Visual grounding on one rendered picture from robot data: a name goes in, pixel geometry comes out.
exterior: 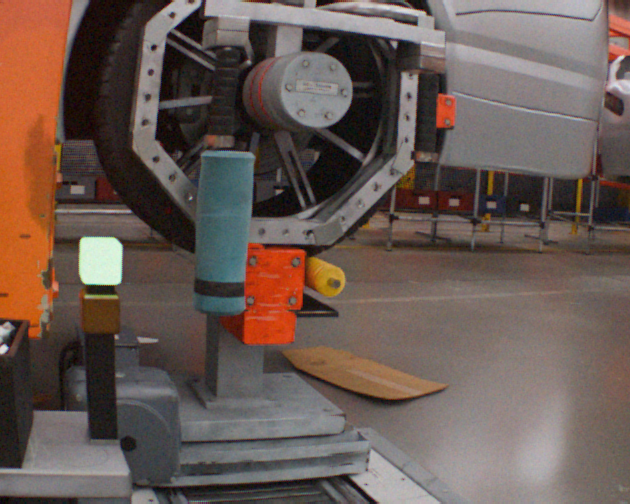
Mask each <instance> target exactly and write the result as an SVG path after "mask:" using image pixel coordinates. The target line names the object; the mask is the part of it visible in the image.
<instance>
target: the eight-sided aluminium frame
mask: <svg viewBox="0 0 630 504"><path fill-rule="evenodd" d="M201 1H202V0H175V1H174V2H172V3H171V4H170V5H169V6H167V7H166V8H165V9H164V10H162V11H161V12H160V13H159V12H158V13H157V14H156V15H155V16H153V17H152V18H151V20H150V21H149V22H148V23H146V24H145V25H144V26H143V27H142V28H141V32H140V39H139V41H138V44H139V47H138V55H137V62H136V71H135V79H134V88H133V97H132V106H131V115H130V125H129V131H128V149H129V150H130V151H131V153H132V154H133V155H134V156H135V159H136V160H138V161H139V162H140V163H141V164H142V166H143V167H144V168H145V169H146V170H147V172H148V173H149V174H150V175H151V176H152V177H153V179H154V180H155V181H156V182H157V183H158V184H159V186H160V187H161V188H162V189H163V190H164V191H165V193H166V194H167V195H168V196H169V197H170V198H171V200H172V201H173V202H174V203H175V204H176V205H177V207H178V208H179V209H180V210H181V211H182V212H183V214H184V215H185V216H186V217H187V218H188V219H189V220H190V222H191V223H192V224H193V225H194V226H193V227H194V228H196V211H197V198H198V190H197V189H196V187H195V186H194V185H193V184H192V183H191V182H190V180H189V179H188V178H187V177H186V176H185V174H184V173H183V172H182V171H181V170H180V169H179V167H178V166H177V165H176V164H175V163H174V162H173V160H172V159H171V158H170V157H169V156H168V154H167V153H166V152H165V151H164V150H163V149H162V147H161V146H160V145H159V144H158V143H157V141H156V140H155V132H156V122H157V112H158V102H159V93H160V84H161V75H162V67H163V59H164V51H165V43H166V35H167V33H168V32H169V31H170V30H171V29H173V28H174V27H175V26H176V25H178V24H179V23H180V22H181V21H183V20H184V19H185V18H186V17H188V16H189V15H190V14H191V13H193V12H194V11H195V10H196V9H198V8H199V7H200V4H201ZM371 39H372V40H373V41H374V42H375V44H376V45H377V46H378V48H379V49H380V50H381V51H382V53H383V54H384V55H385V57H386V58H387V59H388V71H387V88H386V104H385V120H384V135H383V150H382V154H380V155H379V156H378V157H377V158H376V159H375V160H374V161H373V162H372V163H371V164H370V165H369V166H368V167H367V168H366V169H365V170H364V171H363V172H361V173H360V174H359V175H358V176H357V177H356V178H355V179H354V180H353V181H352V182H351V183H350V184H349V185H348V186H347V187H346V188H345V189H344V190H343V191H342V192H340V193H339V194H338V195H337V196H336V197H335V198H334V199H333V200H332V201H331V202H330V203H329V204H328V205H327V206H326V207H325V208H324V209H323V210H322V211H321V212H320V213H319V214H317V215H316V216H315V217H314V218H313V219H302V218H272V217H251V223H250V233H249V242H248V243H267V244H313V245H316V246H319V245H332V244H333V243H334V242H335V241H336V240H337V239H338V238H339V237H341V236H343V235H344V232H345V231H346V230H347V229H348V228H349V227H350V226H351V225H352V224H353V223H355V222H356V221H357V220H358V219H359V218H360V217H361V216H362V215H363V214H364V213H365V212H366V211H367V210H368V209H369V208H370V207H371V206H372V205H373V204H374V203H375V202H376V201H377V200H378V199H379V198H380V197H381V196H382V195H383V194H384V193H385V192H386V191H387V190H388V189H389V188H390V187H391V186H392V185H393V184H394V183H395V182H396V181H397V180H398V179H399V178H400V177H402V176H403V175H406V173H407V171H408V170H409V169H410V168H411V167H412V166H413V165H414V160H410V157H411V151H412V150H414V142H415V141H414V135H415V125H416V123H415V117H416V108H417V106H416V100H417V91H418V90H417V83H418V81H417V79H418V75H414V74H408V73H401V72H397V71H395V64H396V59H395V58H396V47H397V42H394V41H388V40H382V39H376V38H371ZM150 49H151V50H152V51H151V50H150ZM147 72H148V73H149V76H148V74H147ZM145 96H146V100H145V99H144V97H145ZM406 118H407V119H406ZM142 121H144V124H143V126H142ZM153 157H154V160H153ZM169 176H170V177H169Z"/></svg>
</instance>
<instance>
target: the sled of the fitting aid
mask: <svg viewBox="0 0 630 504"><path fill-rule="evenodd" d="M371 444H372V441H371V440H370V439H369V438H367V437H366V436H365V435H364V434H362V433H361V432H360V431H358V430H357V429H356V428H355V427H354V425H353V424H351V423H348V422H347V421H346V422H345V431H344V433H334V434H322V435H309V436H295V437H280V438H262V439H242V440H215V441H182V448H181V453H180V474H179V477H178V480H177V482H175V483H172V484H164V485H137V486H138V487H156V486H193V485H218V484H237V483H253V482H268V481H281V480H293V479H304V478H315V477H325V476H334V475H343V474H352V473H360V472H368V467H369V460H370V452H371Z"/></svg>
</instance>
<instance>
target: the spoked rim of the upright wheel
mask: <svg viewBox="0 0 630 504"><path fill-rule="evenodd" d="M308 30H309V31H310V32H311V33H312V34H313V35H318V36H319V41H318V42H319V43H320V44H319V45H317V46H316V47H315V48H314V49H312V50H311V51H310V52H316V53H325V54H327V55H330V56H332V57H333V58H335V59H337V60H338V61H339V62H340V63H341V64H342V65H343V66H344V67H345V69H346V70H347V72H348V74H349V76H350V79H351V82H352V89H353V91H352V100H351V104H350V106H349V108H348V110H347V112H346V113H345V115H344V116H343V117H342V118H341V119H340V120H339V121H337V122H336V123H334V124H333V125H332V129H331V131H329V130H328V129H326V128H320V129H318V130H315V131H312V132H313V133H315V134H316V135H318V136H319V137H321V138H322V139H324V140H325V141H327V142H326V145H325V147H324V149H323V150H322V152H321V154H320V156H319V157H318V159H317V160H316V162H315V163H314V164H313V165H312V167H311V168H310V169H309V170H308V171H307V172H306V173H305V171H304V168H303V166H302V163H301V161H300V158H299V155H298V153H297V150H296V148H295V145H294V142H293V140H292V137H291V135H290V132H289V131H273V130H269V129H266V128H264V127H262V126H260V125H258V124H257V123H256V122H255V121H254V120H253V119H252V118H251V117H250V116H249V114H248V112H247V111H246V108H245V106H244V102H243V87H244V83H245V80H246V78H247V76H248V75H249V73H250V72H251V70H252V69H253V68H254V67H255V66H256V65H258V64H259V63H261V62H262V61H264V60H266V55H265V56H257V57H256V55H255V53H254V50H253V48H252V45H251V42H250V40H249V37H248V43H247V47H245V48H242V49H241V51H242V53H243V56H244V59H245V60H244V61H242V62H240V63H239V68H238V77H237V78H238V79H239V83H238V84H237V87H236V96H235V106H234V116H233V119H234V120H233V125H232V128H233V131H232V135H233V134H235V133H236V132H237V131H240V132H242V133H245V134H249V136H248V140H247V144H246V148H245V152H249V153H252V154H253V155H254V156H256V152H257V147H258V143H259V139H260V136H269V135H270V137H271V139H272V142H273V145H274V147H275V150H276V152H277V155H278V157H279V160H280V163H281V165H282V168H283V170H284V173H285V176H286V178H287V181H288V183H289V186H290V187H289V188H288V189H286V190H284V191H283V192H281V193H279V194H277V195H276V196H273V197H271V198H269V199H266V200H264V201H261V202H257V203H253V204H252V212H251V217H272V218H302V219H308V218H310V217H313V216H315V215H317V214H319V213H320V212H321V211H322V210H323V209H324V208H325V207H326V206H327V205H328V204H329V203H330V202H331V201H332V200H333V199H334V198H335V197H336V196H337V195H338V194H339V193H340V192H342V191H343V190H344V189H345V188H346V187H347V186H348V185H349V184H350V183H351V182H352V181H353V180H354V179H355V178H356V177H357V176H358V175H359V174H360V173H361V172H363V171H364V170H365V169H366V168H367V167H368V166H369V165H370V164H371V163H372V162H373V160H374V158H375V156H376V154H377V152H378V149H379V147H380V145H381V142H382V139H383V135H384V120H385V104H386V88H387V74H386V70H385V65H384V62H383V59H382V56H381V53H380V51H379V48H378V46H377V45H376V44H375V42H374V41H373V40H372V39H371V38H370V37H363V36H357V35H356V37H352V38H347V39H342V40H341V39H334V38H329V31H321V30H313V29H308ZM175 39H177V40H179V41H180V42H182V43H184V44H185V45H187V46H189V47H190V48H192V49H194V50H195V51H197V52H199V53H200V54H202V55H204V56H205V57H207V58H208V59H210V60H212V61H213V62H215V61H216V53H214V52H210V51H202V49H201V48H202V45H201V44H199V43H198V42H196V41H194V40H193V39H191V38H189V37H188V36H186V35H184V34H183V33H181V32H179V31H178V30H176V29H174V28H173V29H171V30H170V31H169V32H168V33H167V35H166V43H165V45H166V46H167V47H169V48H171V49H172V50H174V51H176V52H177V53H179V54H181V55H182V56H184V57H186V58H187V59H189V60H191V61H192V62H194V63H196V64H197V65H199V66H201V67H202V68H204V69H206V70H207V71H209V72H210V73H212V74H214V70H215V63H214V64H211V63H209V62H208V61H206V60H205V59H203V58H201V57H200V56H198V55H196V54H195V53H193V52H191V51H190V50H188V49H186V48H185V47H183V46H181V45H180V44H178V43H176V42H175ZM359 87H369V88H370V90H369V91H367V92H363V93H360V92H359ZM211 98H212V95H208V96H198V97H188V98H179V99H170V100H162V101H159V102H158V110H165V109H174V108H183V107H192V106H201V105H211ZM236 111H240V112H241V116H240V117H239V116H238V114H237V112H236ZM206 135H208V133H207V134H205V135H204V136H203V137H202V138H201V139H200V140H199V141H198V142H197V143H195V144H194V145H193V146H192V147H191V148H190V149H189V150H188V151H187V152H185V153H184V154H183V155H182V156H181V157H180V158H179V159H178V160H177V161H176V162H175V164H176V165H177V166H178V167H179V169H180V168H181V167H182V166H183V165H184V164H185V163H186V162H187V161H188V160H189V159H190V158H192V157H193V156H194V155H195V154H196V153H197V152H198V151H199V150H200V149H201V148H203V147H204V140H205V136H206ZM232 135H231V136H232ZM218 148H219V147H214V146H208V147H207V148H206V149H205V150H204V151H203V152H202V153H200V154H199V155H198V156H197V157H196V158H195V159H194V160H193V161H192V162H191V163H190V164H188V165H187V166H186V167H185V168H184V169H183V170H181V169H180V170H181V171H182V172H183V173H184V174H185V176H186V177H187V176H188V175H189V174H190V173H191V172H193V171H194V170H195V169H196V168H197V167H198V166H199V165H200V164H201V163H202V162H201V154H203V153H204V152H205V151H206V150H212V151H216V150H217V149H218ZM286 152H288V154H289V156H290V159H291V162H292V164H293V167H294V169H295V172H296V175H297V177H298V181H297V180H296V177H295V175H294V172H293V170H292V167H291V164H290V162H289V159H288V157H287V154H286Z"/></svg>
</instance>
